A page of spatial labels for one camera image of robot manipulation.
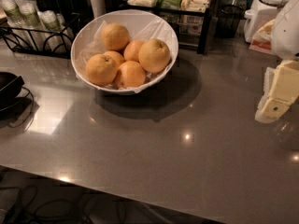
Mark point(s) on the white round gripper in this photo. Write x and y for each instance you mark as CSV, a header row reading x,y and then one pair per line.
x,y
287,32

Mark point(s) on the large orange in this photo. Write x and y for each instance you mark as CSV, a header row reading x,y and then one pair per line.
x,y
154,55

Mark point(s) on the clear plastic bowl liner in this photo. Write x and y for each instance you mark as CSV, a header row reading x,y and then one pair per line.
x,y
152,28

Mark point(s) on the white bowl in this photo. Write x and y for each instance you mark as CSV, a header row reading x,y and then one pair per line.
x,y
130,19

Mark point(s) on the red and white card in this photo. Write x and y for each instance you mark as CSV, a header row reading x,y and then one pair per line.
x,y
261,40

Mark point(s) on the cream packets on shelf right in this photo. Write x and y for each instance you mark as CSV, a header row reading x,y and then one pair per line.
x,y
195,5

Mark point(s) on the cream packets on shelf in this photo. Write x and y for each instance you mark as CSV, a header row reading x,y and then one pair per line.
x,y
142,3
195,5

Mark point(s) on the green packets on shelf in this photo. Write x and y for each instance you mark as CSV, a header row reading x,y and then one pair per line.
x,y
168,4

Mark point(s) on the orange front middle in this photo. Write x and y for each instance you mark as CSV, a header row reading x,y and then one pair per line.
x,y
130,75

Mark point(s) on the orange centre back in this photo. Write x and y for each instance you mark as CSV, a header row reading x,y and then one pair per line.
x,y
132,49

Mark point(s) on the cream packets on shelf left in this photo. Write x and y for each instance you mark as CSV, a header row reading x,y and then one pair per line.
x,y
142,3

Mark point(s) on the orange top back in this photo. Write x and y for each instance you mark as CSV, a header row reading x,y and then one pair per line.
x,y
115,36

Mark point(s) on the small orange centre left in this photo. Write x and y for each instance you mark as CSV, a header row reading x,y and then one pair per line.
x,y
115,56

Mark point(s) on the orange front left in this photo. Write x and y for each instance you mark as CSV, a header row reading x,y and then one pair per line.
x,y
101,70

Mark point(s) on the white cylinder container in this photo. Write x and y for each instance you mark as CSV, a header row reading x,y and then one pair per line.
x,y
96,0

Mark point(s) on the paper cup stack right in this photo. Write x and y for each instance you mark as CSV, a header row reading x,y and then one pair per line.
x,y
53,25

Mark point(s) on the paper cup stack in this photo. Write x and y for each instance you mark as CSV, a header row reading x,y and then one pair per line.
x,y
34,27
15,20
53,25

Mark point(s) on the paper cup stack middle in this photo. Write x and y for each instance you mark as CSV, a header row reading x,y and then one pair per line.
x,y
34,27

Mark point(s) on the paper cup stack left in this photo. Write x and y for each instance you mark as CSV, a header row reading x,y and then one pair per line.
x,y
15,20

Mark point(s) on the black wire basket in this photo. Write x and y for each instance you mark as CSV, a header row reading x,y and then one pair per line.
x,y
228,21

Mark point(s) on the black wire cup rack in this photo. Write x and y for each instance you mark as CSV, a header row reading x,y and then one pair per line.
x,y
13,44

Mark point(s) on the black pan with wire stand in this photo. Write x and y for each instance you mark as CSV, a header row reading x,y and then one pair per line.
x,y
16,101

